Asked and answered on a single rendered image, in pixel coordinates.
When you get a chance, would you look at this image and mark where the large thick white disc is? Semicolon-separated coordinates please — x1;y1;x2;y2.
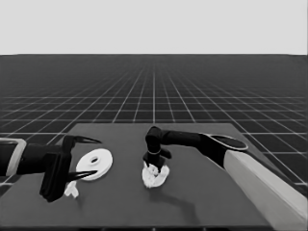
75;148;114;182

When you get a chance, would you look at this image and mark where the small white T-shaped piece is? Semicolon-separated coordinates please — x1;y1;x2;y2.
64;180;80;199

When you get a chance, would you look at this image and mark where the white round carrier with pins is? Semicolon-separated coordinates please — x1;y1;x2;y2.
141;162;170;190

